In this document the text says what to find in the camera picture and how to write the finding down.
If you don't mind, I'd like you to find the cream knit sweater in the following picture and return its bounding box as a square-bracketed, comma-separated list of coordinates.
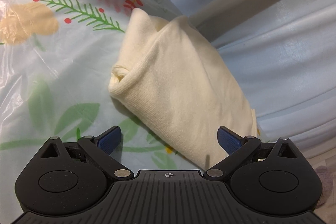
[108, 9, 257, 169]

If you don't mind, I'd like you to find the white sheer curtain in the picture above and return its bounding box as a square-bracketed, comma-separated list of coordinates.
[171, 0, 335, 156]

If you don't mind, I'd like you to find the purple plush teddy bear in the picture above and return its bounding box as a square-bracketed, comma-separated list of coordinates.
[315, 166, 333, 208]

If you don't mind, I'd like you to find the floral plastic bed cover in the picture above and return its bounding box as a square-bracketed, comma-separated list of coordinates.
[0, 0, 206, 196]

